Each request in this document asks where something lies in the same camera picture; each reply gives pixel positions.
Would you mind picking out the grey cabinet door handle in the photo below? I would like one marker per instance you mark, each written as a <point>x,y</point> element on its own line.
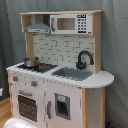
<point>48,109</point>

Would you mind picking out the left red stove knob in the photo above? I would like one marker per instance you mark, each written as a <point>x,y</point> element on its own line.
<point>15,78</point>

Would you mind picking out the white toy microwave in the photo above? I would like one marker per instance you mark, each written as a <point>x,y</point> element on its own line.
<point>71,24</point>

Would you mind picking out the grey range hood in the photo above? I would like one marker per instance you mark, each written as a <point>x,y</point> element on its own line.
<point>40,23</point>

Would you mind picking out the black toy stovetop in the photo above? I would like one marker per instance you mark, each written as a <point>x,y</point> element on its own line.
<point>42,67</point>

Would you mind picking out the red stove knob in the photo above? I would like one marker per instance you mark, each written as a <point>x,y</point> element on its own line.
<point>15,78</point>
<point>34,83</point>

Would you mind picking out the right red stove knob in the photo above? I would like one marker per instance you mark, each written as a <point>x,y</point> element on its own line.
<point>34,83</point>

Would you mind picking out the toy oven door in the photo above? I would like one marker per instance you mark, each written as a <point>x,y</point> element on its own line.
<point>27,106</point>

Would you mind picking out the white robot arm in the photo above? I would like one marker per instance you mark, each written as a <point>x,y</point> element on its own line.
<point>18,123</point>

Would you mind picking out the grey ice dispenser panel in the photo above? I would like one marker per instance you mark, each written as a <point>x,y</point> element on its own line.
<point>62,106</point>

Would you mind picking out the small metal pot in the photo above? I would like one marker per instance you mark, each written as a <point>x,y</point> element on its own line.
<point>31,61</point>

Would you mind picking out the wooden toy kitchen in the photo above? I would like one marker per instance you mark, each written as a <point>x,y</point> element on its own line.
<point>67,88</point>

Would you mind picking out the grey toy sink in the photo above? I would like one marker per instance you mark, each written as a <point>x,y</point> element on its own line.
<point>71,73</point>

